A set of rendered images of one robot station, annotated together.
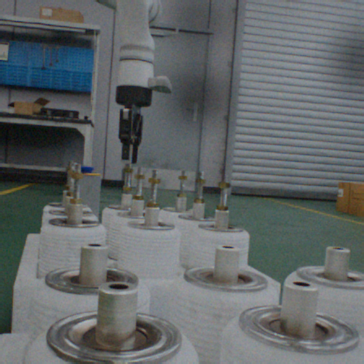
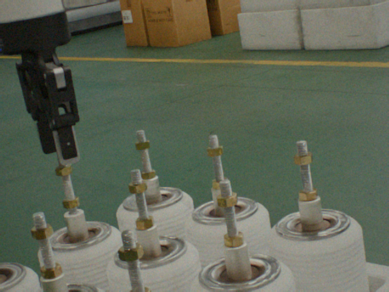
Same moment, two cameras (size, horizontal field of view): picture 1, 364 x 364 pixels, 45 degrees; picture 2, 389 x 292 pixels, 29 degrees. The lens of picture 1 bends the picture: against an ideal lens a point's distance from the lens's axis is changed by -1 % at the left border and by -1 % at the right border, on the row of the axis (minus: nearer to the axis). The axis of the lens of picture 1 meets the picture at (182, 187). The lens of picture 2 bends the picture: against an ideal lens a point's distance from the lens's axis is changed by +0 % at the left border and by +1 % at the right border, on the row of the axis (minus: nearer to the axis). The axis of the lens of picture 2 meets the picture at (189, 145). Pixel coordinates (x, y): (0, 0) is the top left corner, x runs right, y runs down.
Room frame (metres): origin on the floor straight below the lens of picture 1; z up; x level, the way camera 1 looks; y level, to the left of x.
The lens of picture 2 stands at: (0.14, 0.36, 0.54)
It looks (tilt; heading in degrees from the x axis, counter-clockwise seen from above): 15 degrees down; 333
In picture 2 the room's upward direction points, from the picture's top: 10 degrees counter-clockwise
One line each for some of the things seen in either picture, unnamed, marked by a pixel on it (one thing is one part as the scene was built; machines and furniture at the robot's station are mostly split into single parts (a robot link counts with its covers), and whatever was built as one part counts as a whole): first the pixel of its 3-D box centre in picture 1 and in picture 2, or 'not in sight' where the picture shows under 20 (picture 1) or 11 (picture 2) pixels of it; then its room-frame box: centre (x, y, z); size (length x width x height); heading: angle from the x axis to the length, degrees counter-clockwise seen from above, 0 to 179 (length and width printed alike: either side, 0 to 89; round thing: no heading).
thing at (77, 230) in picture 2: (126, 201); (76, 225); (0.91, 0.11, 0.26); 0.02 x 0.02 x 0.03
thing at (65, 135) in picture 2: (125, 146); (67, 135); (0.87, 0.12, 0.38); 0.03 x 0.01 x 0.05; 176
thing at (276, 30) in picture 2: not in sight; (295, 23); (3.14, -1.89, 0.09); 0.39 x 0.39 x 0.18; 10
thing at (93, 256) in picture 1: (93, 265); not in sight; (0.36, 0.07, 0.26); 0.02 x 0.02 x 0.03
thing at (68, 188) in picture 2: (127, 179); (67, 187); (0.91, 0.11, 0.31); 0.01 x 0.01 x 0.08; 85
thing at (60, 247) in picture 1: (71, 283); not in sight; (0.66, 0.16, 0.16); 0.10 x 0.10 x 0.18
